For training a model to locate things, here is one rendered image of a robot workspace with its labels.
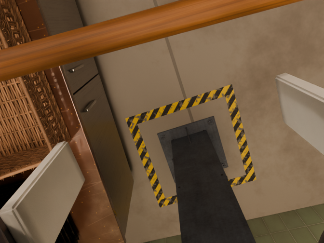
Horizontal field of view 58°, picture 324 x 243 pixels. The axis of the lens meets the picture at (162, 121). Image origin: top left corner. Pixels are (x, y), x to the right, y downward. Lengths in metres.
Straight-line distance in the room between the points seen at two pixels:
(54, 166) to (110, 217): 0.99
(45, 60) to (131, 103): 1.26
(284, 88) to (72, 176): 0.13
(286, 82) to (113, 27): 0.18
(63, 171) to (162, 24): 0.17
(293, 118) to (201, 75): 1.37
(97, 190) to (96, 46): 0.84
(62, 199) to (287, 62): 1.53
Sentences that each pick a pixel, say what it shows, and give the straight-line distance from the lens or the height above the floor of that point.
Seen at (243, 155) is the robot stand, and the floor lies 0.00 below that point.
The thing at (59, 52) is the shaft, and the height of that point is 1.20.
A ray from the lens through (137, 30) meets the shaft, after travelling 0.29.
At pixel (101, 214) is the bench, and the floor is 0.58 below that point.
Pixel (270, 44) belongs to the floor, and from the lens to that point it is 1.59.
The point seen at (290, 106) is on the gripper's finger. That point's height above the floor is 1.34.
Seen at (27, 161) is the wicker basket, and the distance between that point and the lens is 0.96.
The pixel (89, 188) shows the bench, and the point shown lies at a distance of 1.10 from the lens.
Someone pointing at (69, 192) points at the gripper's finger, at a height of 1.35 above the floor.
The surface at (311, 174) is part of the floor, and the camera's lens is 1.92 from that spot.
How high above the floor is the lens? 1.49
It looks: 71 degrees down
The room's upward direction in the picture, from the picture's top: 178 degrees clockwise
